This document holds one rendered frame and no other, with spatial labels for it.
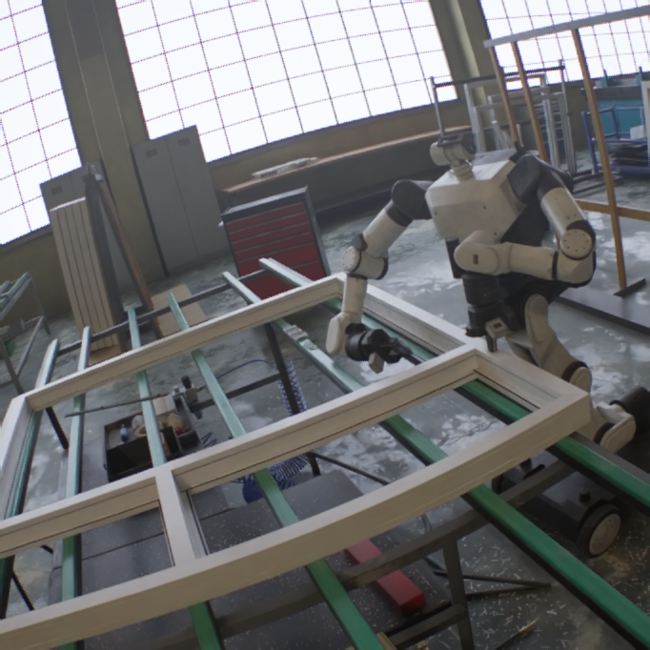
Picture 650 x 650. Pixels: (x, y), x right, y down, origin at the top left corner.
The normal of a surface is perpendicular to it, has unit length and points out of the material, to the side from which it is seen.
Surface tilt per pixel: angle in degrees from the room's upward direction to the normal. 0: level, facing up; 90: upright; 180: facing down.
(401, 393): 90
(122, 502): 90
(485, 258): 90
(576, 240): 35
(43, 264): 90
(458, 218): 101
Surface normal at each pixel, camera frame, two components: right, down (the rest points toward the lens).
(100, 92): 0.34, 0.24
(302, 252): -0.01, 0.35
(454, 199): -0.73, -0.15
